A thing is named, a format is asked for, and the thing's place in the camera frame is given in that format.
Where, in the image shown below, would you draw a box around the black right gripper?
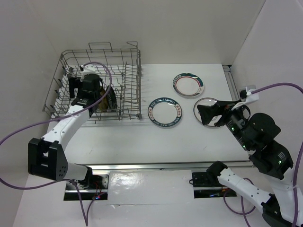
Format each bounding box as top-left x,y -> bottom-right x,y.
195,97 -> 250,148

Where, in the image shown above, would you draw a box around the yellow patterned plate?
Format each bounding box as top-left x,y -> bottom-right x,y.
98,86 -> 108,113

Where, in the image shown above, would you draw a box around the black round plate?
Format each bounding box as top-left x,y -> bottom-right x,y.
107,86 -> 117,112

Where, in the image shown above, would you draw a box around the white plate teal lettered rim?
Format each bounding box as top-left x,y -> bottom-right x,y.
147,97 -> 183,128

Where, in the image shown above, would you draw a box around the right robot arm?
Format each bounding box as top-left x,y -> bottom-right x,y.
196,101 -> 303,227

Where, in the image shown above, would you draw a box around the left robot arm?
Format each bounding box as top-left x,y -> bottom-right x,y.
28,73 -> 102,189

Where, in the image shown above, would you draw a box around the white plate red characters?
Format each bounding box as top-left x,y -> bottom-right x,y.
193,97 -> 225,128

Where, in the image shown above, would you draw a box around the white plate teal red rim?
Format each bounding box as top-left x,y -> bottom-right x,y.
172,73 -> 205,98

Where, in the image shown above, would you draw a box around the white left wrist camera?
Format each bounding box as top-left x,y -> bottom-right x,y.
79,64 -> 96,82

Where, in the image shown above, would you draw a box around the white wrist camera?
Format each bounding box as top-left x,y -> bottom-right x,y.
79,64 -> 96,82
232,85 -> 259,110

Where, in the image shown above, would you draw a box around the silver aluminium side rail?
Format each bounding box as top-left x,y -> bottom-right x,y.
222,65 -> 240,101

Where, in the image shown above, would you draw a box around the grey wire dish rack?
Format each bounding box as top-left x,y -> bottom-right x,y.
42,42 -> 142,124

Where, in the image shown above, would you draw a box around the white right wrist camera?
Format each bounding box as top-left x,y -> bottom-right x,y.
232,85 -> 259,110

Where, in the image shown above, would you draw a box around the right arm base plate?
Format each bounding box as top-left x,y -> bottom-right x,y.
188,172 -> 237,199

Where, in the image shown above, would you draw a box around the silver aluminium front rail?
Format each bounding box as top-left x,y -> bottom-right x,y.
36,160 -> 255,173

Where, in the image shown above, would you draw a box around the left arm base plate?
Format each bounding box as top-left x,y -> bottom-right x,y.
63,173 -> 109,201

